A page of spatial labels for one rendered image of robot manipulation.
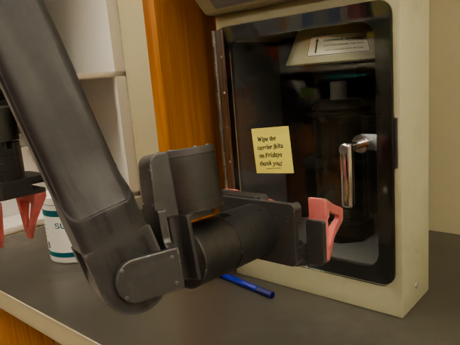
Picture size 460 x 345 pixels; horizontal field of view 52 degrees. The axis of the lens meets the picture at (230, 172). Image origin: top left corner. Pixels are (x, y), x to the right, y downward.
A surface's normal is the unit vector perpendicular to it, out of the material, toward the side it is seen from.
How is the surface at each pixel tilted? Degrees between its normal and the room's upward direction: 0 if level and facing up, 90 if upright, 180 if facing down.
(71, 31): 90
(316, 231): 88
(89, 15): 90
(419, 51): 90
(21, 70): 81
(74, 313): 0
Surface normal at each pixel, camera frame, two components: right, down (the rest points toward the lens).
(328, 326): -0.08, -0.98
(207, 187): 0.65, -0.07
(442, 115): -0.65, 0.20
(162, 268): 0.46, -0.03
